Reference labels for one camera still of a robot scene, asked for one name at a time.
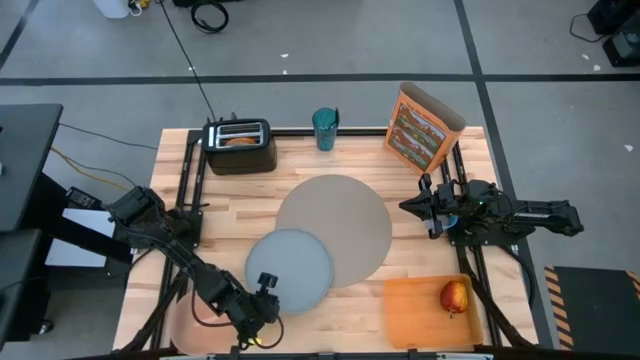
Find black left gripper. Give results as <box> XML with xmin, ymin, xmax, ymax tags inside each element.
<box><xmin>233</xmin><ymin>272</ymin><xmax>282</xmax><ymax>347</ymax></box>

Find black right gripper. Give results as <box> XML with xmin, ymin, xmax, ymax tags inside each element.
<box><xmin>398</xmin><ymin>172</ymin><xmax>464</xmax><ymax>240</ymax></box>

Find orange cereal box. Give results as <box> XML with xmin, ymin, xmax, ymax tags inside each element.
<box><xmin>383</xmin><ymin>81</ymin><xmax>469</xmax><ymax>177</ymax></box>

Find pink translucent bowl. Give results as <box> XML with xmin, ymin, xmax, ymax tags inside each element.
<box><xmin>169</xmin><ymin>289</ymin><xmax>242</xmax><ymax>357</ymax></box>

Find red yellow apple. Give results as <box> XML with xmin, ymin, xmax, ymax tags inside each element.
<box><xmin>439</xmin><ymin>280</ymin><xmax>470</xmax><ymax>319</ymax></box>

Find grey round plate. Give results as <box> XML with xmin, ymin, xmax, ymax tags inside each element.
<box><xmin>244</xmin><ymin>228</ymin><xmax>335</xmax><ymax>315</ymax></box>

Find tan round placemat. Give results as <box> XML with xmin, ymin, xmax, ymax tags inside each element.
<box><xmin>274</xmin><ymin>173</ymin><xmax>394</xmax><ymax>290</ymax></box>

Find teal ribbed plastic cup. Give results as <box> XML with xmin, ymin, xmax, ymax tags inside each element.
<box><xmin>311</xmin><ymin>106</ymin><xmax>342</xmax><ymax>152</ymax></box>

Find black two-slot toaster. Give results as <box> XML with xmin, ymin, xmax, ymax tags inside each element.
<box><xmin>201</xmin><ymin>117</ymin><xmax>278</xmax><ymax>177</ymax></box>

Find white flat panel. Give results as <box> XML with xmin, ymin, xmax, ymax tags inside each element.
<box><xmin>44</xmin><ymin>207</ymin><xmax>121</xmax><ymax>269</ymax></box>

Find black power supply box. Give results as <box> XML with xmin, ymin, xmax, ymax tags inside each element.
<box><xmin>65</xmin><ymin>186</ymin><xmax>104</xmax><ymax>211</ymax></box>

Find black mat with yellow stripes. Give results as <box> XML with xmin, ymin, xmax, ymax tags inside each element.
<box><xmin>543</xmin><ymin>264</ymin><xmax>640</xmax><ymax>354</ymax></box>

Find black desk top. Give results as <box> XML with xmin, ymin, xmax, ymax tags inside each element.
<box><xmin>0</xmin><ymin>103</ymin><xmax>64</xmax><ymax>234</ymax></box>

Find black equipment case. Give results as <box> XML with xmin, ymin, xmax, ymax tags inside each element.
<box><xmin>586</xmin><ymin>0</ymin><xmax>640</xmax><ymax>36</ymax></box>

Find white container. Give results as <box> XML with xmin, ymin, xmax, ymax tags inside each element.
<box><xmin>92</xmin><ymin>0</ymin><xmax>132</xmax><ymax>20</ymax></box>

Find black aluminium table frame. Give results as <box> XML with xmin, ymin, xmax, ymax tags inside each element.
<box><xmin>119</xmin><ymin>127</ymin><xmax>539</xmax><ymax>360</ymax></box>

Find yellow cable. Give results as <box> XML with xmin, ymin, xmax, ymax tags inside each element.
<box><xmin>49</xmin><ymin>145</ymin><xmax>130</xmax><ymax>192</ymax></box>

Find thin grey cable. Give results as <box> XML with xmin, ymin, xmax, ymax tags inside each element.
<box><xmin>58</xmin><ymin>122</ymin><xmax>159</xmax><ymax>152</ymax></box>

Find black toaster power cable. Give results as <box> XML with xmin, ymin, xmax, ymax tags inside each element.
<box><xmin>158</xmin><ymin>0</ymin><xmax>218</xmax><ymax>124</ymax></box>

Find black box with cable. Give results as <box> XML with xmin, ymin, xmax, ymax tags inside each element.
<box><xmin>601</xmin><ymin>28</ymin><xmax>640</xmax><ymax>69</ymax></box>

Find coiled black cable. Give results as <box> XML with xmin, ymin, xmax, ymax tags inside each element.
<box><xmin>189</xmin><ymin>0</ymin><xmax>231</xmax><ymax>35</ymax></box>

